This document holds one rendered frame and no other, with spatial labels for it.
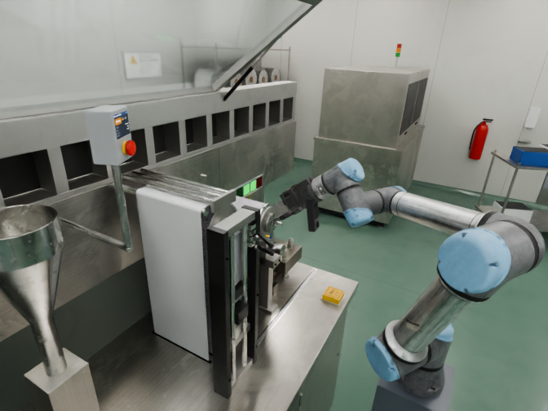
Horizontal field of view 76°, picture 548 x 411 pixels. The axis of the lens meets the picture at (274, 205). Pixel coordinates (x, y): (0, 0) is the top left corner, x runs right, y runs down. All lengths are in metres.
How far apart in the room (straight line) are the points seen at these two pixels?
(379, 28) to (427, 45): 0.70
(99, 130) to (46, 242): 0.21
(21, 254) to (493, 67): 5.30
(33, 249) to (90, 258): 0.47
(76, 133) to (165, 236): 0.36
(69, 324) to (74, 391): 0.31
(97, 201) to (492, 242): 0.98
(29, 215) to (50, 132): 0.27
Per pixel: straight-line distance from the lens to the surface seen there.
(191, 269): 1.04
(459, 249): 0.76
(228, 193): 0.96
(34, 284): 0.76
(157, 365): 1.26
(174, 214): 0.99
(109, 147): 0.71
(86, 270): 1.18
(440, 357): 1.18
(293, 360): 1.24
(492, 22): 5.49
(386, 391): 1.24
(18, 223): 0.84
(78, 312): 1.23
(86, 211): 1.11
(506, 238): 0.78
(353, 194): 1.02
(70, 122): 1.05
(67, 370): 0.95
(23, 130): 1.00
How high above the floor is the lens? 1.82
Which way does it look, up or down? 24 degrees down
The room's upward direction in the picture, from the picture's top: 2 degrees clockwise
